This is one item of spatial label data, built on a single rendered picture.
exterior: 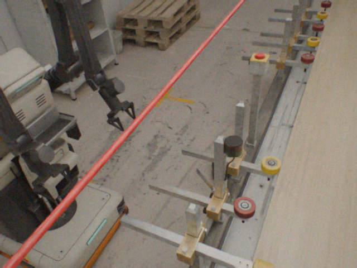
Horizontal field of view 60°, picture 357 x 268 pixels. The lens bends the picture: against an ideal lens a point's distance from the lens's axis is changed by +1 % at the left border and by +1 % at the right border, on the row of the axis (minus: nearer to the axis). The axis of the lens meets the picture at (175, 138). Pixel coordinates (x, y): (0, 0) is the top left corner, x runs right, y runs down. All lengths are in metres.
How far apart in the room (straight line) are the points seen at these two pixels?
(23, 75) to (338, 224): 1.27
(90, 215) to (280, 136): 1.26
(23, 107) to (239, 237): 1.08
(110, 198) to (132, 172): 0.56
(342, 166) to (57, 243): 1.56
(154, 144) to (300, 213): 1.84
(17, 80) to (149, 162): 1.58
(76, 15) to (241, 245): 1.14
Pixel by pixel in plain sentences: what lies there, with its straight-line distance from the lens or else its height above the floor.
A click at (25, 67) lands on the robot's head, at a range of 1.37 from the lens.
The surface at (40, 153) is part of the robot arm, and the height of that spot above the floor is 1.20.
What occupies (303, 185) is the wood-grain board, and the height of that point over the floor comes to 0.90.
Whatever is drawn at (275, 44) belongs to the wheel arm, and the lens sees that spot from 2.45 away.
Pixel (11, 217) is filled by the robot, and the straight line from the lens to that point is 1.97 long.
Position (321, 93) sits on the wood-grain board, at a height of 0.90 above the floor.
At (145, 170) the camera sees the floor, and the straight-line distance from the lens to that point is 2.61.
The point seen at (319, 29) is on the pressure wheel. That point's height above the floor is 0.89.
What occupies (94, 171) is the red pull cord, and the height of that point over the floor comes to 1.64.
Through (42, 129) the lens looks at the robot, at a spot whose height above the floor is 1.05.
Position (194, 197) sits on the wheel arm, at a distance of 1.28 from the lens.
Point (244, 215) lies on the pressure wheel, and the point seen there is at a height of 0.89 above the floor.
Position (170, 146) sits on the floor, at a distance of 2.78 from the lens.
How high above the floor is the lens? 1.87
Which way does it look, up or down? 41 degrees down
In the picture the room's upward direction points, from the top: 7 degrees counter-clockwise
